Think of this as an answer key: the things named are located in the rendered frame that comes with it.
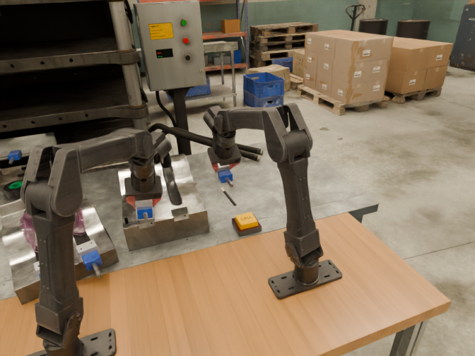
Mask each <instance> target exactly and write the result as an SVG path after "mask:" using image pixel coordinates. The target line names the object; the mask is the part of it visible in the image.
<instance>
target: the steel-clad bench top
mask: <svg viewBox="0 0 475 356"><path fill-rule="evenodd" d="M246 146H252V147H255V148H261V149H264V152H263V155H260V156H261V158H260V161H259V162H257V161H255V160H251V159H248V158H244V157H241V160H240V164H239V165H236V166H235V167H234V168H233V169H231V170H230V171H231V173H232V174H233V181H232V183H233V187H230V186H229V184H228V183H227V182H225V183H221V182H217V180H216V178H215V172H214V169H213V168H212V166H211V162H210V160H209V156H208V152H205V153H197V154H193V155H186V158H187V162H188V164H189V168H190V171H191V174H192V179H193V181H194V182H197V185H195V186H196V188H197V191H198V192H199V195H200V197H201V199H202V201H203V202H204V205H205V207H206V209H207V215H208V222H209V232H207V233H204V234H201V235H195V236H192V237H187V238H184V239H179V240H175V241H171V242H166V243H163V244H158V245H155V246H151V247H146V248H142V249H137V250H134V251H129V249H128V246H127V241H126V238H125V236H124V230H123V222H122V193H121V188H120V183H119V173H118V168H113V169H109V170H101V171H97V172H89V173H85V174H81V183H82V190H83V193H84V195H85V196H86V198H87V199H88V200H89V201H90V202H91V203H92V205H93V204H95V205H96V207H94V209H95V211H96V213H97V215H98V217H99V219H100V222H101V224H102V226H103V228H105V229H106V230H107V233H108V235H109V236H110V239H111V240H112V243H113V244H114V246H115V249H116V252H117V256H118V259H119V262H117V263H115V264H113V265H111V266H108V267H107V268H104V269H102V270H100V272H101V274H106V273H111V272H114V271H119V270H122V269H125V268H131V267H133V266H138V265H141V264H145V263H150V262H153V261H158V260H161V259H166V258H170V257H172V256H177V255H180V254H186V253H189V252H192V251H197V250H200V249H205V248H208V247H213V246H216V245H219V244H225V243H228V242H233V241H236V240H239V239H244V238H247V237H252V236H255V235H260V234H264V233H267V232H272V231H275V230H280V229H283V228H286V223H287V213H286V202H285V196H284V191H283V182H282V179H281V174H280V172H279V169H278V167H277V163H276V162H273V160H272V159H271V158H270V157H269V154H268V152H267V149H266V141H265V142H261V143H253V144H249V145H246ZM256 155H259V154H256ZM307 180H308V187H309V194H310V205H311V211H312V216H313V219H314V220H319V219H322V218H327V217H330V216H333V215H338V214H342V213H347V212H351V211H354V210H359V209H362V208H367V207H371V206H376V205H379V203H378V202H377V201H376V200H375V199H373V198H372V197H370V196H369V195H368V194H366V193H365V192H364V191H363V190H361V189H360V188H358V187H357V186H356V185H355V184H354V183H352V182H351V181H349V180H348V179H347V178H345V176H343V175H342V174H340V173H339V172H337V171H336V170H335V169H334V168H333V167H331V166H330V165H328V164H327V163H326V162H325V161H323V160H322V159H321V158H319V157H318V156H317V155H315V154H314V153H313V152H312V151H310V157H309V158H308V168H307ZM221 188H224V190H225V191H226V192H227V194H228V195H229V196H230V197H231V198H232V200H233V201H234V202H235V203H236V204H237V205H236V206H234V205H233V204H232V202H231V201H230V200H229V198H228V197H227V196H226V195H225V194H224V193H223V191H222V190H221ZM249 212H252V213H253V214H254V216H255V217H256V219H257V220H258V221H259V224H260V225H261V226H262V231H261V232H255V233H252V234H249V235H244V236H241V237H239V235H238V234H237V232H236V230H235V228H234V226H233V224H232V218H235V216H236V215H240V214H243V213H249ZM2 227H3V223H2V218H1V215H0V300H3V299H8V298H12V297H17V295H16V293H15V291H14V287H13V278H12V274H11V266H10V263H9V259H8V256H7V253H6V249H5V246H4V241H3V238H2Z"/></svg>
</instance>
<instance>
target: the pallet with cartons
mask: <svg viewBox="0 0 475 356"><path fill-rule="evenodd" d="M452 46H453V43H447V42H435V41H429V40H417V39H411V38H403V37H394V41H393V45H392V53H391V57H390V62H389V69H388V74H387V82H386V86H385V91H386V92H389V93H394V94H393V95H394V97H393V98H390V97H389V101H391V102H395V103H397V104H403V103H404V102H405V97H407V98H410V99H412V100H424V95H425V94H426V95H431V96H434V97H438V96H440V94H441V90H442V86H443V83H444V80H445V75H446V72H447V64H448V61H449V58H450V53H451V50H452Z"/></svg>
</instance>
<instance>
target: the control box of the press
mask: <svg viewBox="0 0 475 356"><path fill-rule="evenodd" d="M133 5H134V13H135V17H136V25H137V29H138V34H139V41H140V45H141V53H142V57H143V65H144V69H145V74H146V81H147V86H148V88H149V90H150V92H153V91H155V92H156V100H157V102H158V104H159V106H160V108H161V109H162V110H163V111H164V112H165V113H166V114H167V115H168V116H169V118H170V119H171V121H172V124H173V126H174V127H178V128H181V129H184V130H186V131H189V127H188V121H187V111H186V104H185V96H186V94H187V92H188V90H189V89H192V88H193V87H194V86H199V85H206V69H205V61H204V46H203V37H202V29H201V14H200V5H199V0H191V1H165V2H151V3H138V4H133ZM159 90H163V91H165V92H166V93H167V94H168V95H169V96H170V97H171V98H172V99H173V104H174V110H175V119H176V123H175V120H174V118H173V116H172V115H171V113H170V112H169V111H168V110H167V109H166V108H165V107H164V106H163V104H162V103H161V101H160V97H159ZM175 138H176V140H177V148H178V153H179V154H182V153H184V154H185V155H191V154H192V151H191V145H190V141H189V140H187V139H184V138H180V137H177V136H175Z"/></svg>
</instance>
